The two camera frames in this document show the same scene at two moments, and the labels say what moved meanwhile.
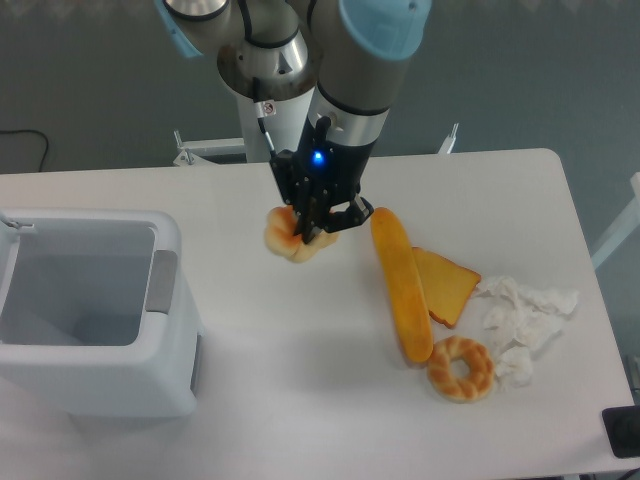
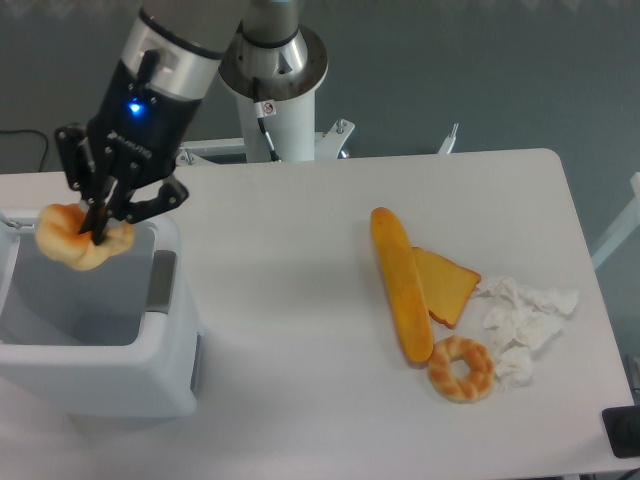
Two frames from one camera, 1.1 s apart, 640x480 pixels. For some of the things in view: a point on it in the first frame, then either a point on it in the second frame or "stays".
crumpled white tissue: (518, 319) stays
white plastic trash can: (96, 321) stays
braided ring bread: (452, 388) stays
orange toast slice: (447, 287) stays
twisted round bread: (279, 227) to (58, 236)
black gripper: (333, 171) to (135, 136)
